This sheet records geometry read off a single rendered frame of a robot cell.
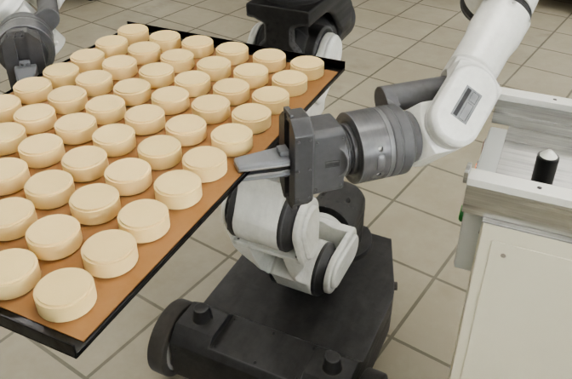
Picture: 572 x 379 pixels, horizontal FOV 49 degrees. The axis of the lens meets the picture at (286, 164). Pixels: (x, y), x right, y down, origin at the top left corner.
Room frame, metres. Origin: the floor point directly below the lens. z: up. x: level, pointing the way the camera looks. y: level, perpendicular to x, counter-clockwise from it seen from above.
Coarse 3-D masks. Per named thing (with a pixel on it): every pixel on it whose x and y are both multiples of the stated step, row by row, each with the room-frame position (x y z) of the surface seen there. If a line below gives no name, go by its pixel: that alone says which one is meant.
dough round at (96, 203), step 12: (84, 192) 0.53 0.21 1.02; (96, 192) 0.53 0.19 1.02; (108, 192) 0.53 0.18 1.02; (72, 204) 0.51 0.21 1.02; (84, 204) 0.51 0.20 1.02; (96, 204) 0.51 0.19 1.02; (108, 204) 0.51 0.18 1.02; (120, 204) 0.53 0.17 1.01; (72, 216) 0.51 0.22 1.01; (84, 216) 0.50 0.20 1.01; (96, 216) 0.50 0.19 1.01; (108, 216) 0.51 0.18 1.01
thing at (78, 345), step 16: (256, 48) 0.94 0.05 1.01; (272, 48) 0.93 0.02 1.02; (336, 64) 0.88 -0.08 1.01; (272, 144) 0.66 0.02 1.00; (240, 176) 0.59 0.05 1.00; (0, 320) 0.37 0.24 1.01; (16, 320) 0.36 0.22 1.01; (32, 336) 0.36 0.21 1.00; (48, 336) 0.35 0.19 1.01; (64, 336) 0.36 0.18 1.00; (96, 336) 0.36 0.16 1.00; (64, 352) 0.34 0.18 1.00; (80, 352) 0.34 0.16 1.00
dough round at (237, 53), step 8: (216, 48) 0.92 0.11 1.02; (224, 48) 0.91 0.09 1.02; (232, 48) 0.91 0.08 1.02; (240, 48) 0.91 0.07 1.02; (248, 48) 0.92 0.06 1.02; (224, 56) 0.89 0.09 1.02; (232, 56) 0.89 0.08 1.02; (240, 56) 0.89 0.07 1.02; (248, 56) 0.91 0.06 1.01; (232, 64) 0.89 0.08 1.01; (240, 64) 0.90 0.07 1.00
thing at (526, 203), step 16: (464, 176) 0.74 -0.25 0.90; (480, 176) 0.74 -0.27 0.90; (496, 176) 0.74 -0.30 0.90; (512, 176) 0.74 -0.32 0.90; (480, 192) 0.73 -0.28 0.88; (496, 192) 0.72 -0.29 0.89; (512, 192) 0.71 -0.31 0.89; (528, 192) 0.71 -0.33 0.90; (544, 192) 0.70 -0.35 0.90; (560, 192) 0.70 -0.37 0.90; (464, 208) 0.74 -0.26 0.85; (480, 208) 0.73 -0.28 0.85; (496, 208) 0.72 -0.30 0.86; (512, 208) 0.71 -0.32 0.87; (528, 208) 0.70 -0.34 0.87; (544, 208) 0.70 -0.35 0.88; (560, 208) 0.69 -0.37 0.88; (528, 224) 0.70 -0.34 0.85; (544, 224) 0.69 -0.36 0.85; (560, 224) 0.69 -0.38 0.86
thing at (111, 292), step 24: (336, 72) 0.87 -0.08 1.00; (312, 96) 0.79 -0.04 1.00; (120, 120) 0.72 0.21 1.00; (168, 120) 0.72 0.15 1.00; (264, 144) 0.66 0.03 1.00; (48, 168) 0.61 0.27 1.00; (24, 192) 0.56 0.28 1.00; (144, 192) 0.56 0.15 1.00; (216, 192) 0.56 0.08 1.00; (192, 216) 0.52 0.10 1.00; (24, 240) 0.48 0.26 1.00; (168, 240) 0.48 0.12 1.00; (48, 264) 0.44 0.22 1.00; (72, 264) 0.44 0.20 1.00; (144, 264) 0.45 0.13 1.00; (96, 288) 0.41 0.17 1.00; (120, 288) 0.41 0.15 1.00; (24, 312) 0.38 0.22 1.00; (96, 312) 0.39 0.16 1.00; (72, 336) 0.36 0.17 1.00
